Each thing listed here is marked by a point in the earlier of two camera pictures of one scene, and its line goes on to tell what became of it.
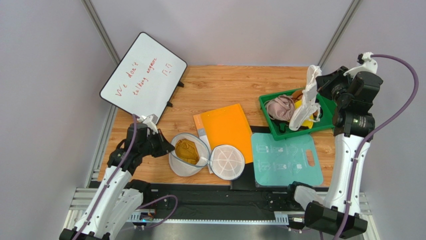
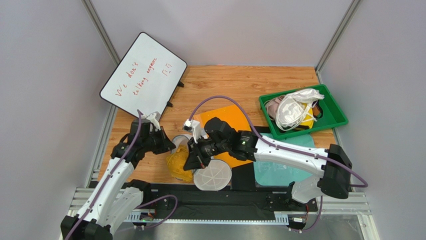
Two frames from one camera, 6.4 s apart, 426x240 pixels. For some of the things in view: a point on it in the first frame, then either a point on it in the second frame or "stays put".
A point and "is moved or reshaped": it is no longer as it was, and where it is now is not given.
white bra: x=308 y=110 → x=294 y=108
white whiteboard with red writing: x=145 y=81 stays put
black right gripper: x=325 y=84 → x=197 y=152
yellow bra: x=308 y=123 stays put
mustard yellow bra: x=186 y=150 is moved or reshaped
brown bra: x=298 y=95 → x=317 y=109
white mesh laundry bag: x=226 y=162 is moved or reshaped
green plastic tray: x=327 y=110 stays put
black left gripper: x=165 y=146 stays put
